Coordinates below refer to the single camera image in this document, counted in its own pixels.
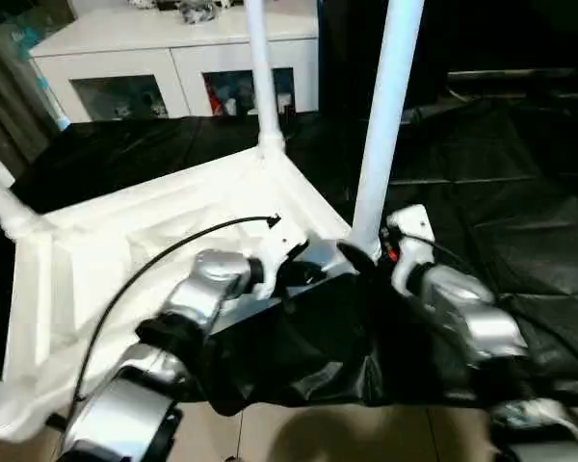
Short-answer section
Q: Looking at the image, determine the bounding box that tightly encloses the white plastic table leg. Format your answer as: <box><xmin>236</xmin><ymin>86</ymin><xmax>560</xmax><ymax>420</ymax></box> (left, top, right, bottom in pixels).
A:
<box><xmin>0</xmin><ymin>144</ymin><xmax>41</xmax><ymax>244</ymax></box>
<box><xmin>244</xmin><ymin>0</ymin><xmax>289</xmax><ymax>161</ymax></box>
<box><xmin>347</xmin><ymin>0</ymin><xmax>428</xmax><ymax>261</ymax></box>
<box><xmin>0</xmin><ymin>371</ymin><xmax>41</xmax><ymax>444</ymax></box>

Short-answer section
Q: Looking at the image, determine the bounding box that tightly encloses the grey toy figure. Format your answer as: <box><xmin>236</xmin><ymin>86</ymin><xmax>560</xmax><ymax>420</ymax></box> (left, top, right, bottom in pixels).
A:
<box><xmin>178</xmin><ymin>2</ymin><xmax>221</xmax><ymax>26</ymax></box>

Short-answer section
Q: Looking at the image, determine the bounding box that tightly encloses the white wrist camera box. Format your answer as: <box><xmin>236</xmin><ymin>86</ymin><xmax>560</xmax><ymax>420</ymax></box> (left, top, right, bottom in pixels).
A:
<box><xmin>249</xmin><ymin>216</ymin><xmax>313</xmax><ymax>301</ymax></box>
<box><xmin>381</xmin><ymin>203</ymin><xmax>438</xmax><ymax>295</ymax></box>

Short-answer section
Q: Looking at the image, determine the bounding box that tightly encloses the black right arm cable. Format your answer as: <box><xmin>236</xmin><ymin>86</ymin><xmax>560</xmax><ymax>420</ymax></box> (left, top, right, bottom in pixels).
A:
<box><xmin>397</xmin><ymin>229</ymin><xmax>578</xmax><ymax>381</ymax></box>

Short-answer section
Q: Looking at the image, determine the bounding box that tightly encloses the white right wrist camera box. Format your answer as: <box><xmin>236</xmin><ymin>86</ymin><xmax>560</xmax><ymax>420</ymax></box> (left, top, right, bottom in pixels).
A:
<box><xmin>381</xmin><ymin>203</ymin><xmax>438</xmax><ymax>295</ymax></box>

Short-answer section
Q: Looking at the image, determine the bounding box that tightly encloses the white plastic table top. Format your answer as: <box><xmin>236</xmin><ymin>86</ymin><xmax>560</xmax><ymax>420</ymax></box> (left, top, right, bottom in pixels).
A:
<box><xmin>0</xmin><ymin>144</ymin><xmax>363</xmax><ymax>444</ymax></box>

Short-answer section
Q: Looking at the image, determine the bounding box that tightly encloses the beige curtain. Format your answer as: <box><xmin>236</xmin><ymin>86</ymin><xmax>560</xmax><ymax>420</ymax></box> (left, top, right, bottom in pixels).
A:
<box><xmin>0</xmin><ymin>19</ymin><xmax>70</xmax><ymax>179</ymax></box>

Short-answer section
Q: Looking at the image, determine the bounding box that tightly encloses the black plastic mat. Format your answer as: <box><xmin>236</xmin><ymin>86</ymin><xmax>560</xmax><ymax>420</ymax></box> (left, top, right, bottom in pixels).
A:
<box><xmin>0</xmin><ymin>101</ymin><xmax>578</xmax><ymax>410</ymax></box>

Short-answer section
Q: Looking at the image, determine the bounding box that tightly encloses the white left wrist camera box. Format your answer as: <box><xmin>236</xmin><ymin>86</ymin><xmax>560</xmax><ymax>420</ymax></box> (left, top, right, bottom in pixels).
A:
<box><xmin>249</xmin><ymin>216</ymin><xmax>313</xmax><ymax>301</ymax></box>

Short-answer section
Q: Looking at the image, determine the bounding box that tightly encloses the white sideboard cabinet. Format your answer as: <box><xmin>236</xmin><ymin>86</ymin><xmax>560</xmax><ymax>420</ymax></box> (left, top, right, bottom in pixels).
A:
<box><xmin>29</xmin><ymin>0</ymin><xmax>322</xmax><ymax>122</ymax></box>

